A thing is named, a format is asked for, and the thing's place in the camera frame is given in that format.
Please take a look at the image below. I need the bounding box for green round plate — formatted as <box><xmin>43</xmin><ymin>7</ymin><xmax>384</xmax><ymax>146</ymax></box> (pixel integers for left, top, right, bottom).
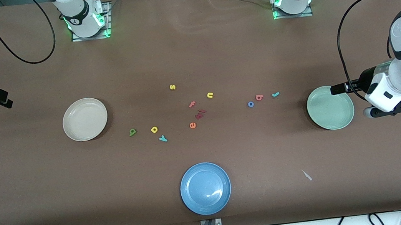
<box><xmin>305</xmin><ymin>83</ymin><xmax>357</xmax><ymax>133</ymax></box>

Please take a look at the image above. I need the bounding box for beige round plate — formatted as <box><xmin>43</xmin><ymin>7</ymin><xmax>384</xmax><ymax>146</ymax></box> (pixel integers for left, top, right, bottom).
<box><xmin>60</xmin><ymin>96</ymin><xmax>111</xmax><ymax>144</ymax></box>

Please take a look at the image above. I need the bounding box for brown paper table cover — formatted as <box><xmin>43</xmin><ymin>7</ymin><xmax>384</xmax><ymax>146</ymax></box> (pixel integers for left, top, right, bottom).
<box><xmin>0</xmin><ymin>0</ymin><xmax>401</xmax><ymax>225</ymax></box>

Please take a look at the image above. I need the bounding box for blue round plate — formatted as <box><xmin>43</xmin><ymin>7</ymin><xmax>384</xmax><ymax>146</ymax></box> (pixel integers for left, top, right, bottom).
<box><xmin>177</xmin><ymin>159</ymin><xmax>235</xmax><ymax>218</ymax></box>

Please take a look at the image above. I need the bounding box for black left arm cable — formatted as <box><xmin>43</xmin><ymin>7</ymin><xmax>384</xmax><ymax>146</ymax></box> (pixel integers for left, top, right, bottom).
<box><xmin>331</xmin><ymin>0</ymin><xmax>401</xmax><ymax>104</ymax></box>

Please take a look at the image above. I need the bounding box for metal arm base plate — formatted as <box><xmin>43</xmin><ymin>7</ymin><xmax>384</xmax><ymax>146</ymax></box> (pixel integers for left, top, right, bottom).
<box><xmin>68</xmin><ymin>1</ymin><xmax>114</xmax><ymax>43</ymax></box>
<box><xmin>270</xmin><ymin>0</ymin><xmax>314</xmax><ymax>21</ymax></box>

